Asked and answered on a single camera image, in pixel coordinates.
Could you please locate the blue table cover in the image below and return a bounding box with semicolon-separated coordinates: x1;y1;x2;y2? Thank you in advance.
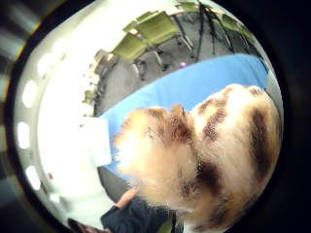
97;52;270;183

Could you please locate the brown striped plush toy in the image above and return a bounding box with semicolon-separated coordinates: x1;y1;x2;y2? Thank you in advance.
113;83;284;233

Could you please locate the white paper sheet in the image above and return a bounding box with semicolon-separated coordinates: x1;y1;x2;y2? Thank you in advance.
79;116;113;168

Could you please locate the cluttered desk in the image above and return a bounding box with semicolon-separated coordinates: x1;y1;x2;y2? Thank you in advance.
81;48;119;115

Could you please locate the green chair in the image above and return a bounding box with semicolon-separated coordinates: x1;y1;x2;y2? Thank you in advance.
121;10;160;34
111;32;154;82
175;1;201;15
134;11;196;71
221;14;258;45

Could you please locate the black tripod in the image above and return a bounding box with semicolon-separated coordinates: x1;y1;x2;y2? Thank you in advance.
193;1;236;62

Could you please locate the white ceiling light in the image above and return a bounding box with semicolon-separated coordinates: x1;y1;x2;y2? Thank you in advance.
24;165;42;191
17;121;31;150
36;52;55;79
21;80;39;110

